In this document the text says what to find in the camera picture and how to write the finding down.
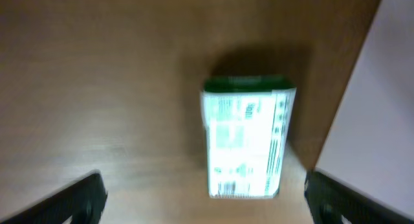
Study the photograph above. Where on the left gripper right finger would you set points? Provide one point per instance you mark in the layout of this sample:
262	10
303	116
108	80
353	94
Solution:
332	202

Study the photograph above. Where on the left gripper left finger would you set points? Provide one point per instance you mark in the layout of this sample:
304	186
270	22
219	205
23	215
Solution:
83	201

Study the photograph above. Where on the green white small box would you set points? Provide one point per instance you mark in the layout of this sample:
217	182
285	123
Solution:
246	120

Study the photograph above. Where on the white open cardboard box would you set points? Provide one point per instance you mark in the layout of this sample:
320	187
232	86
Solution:
369	147

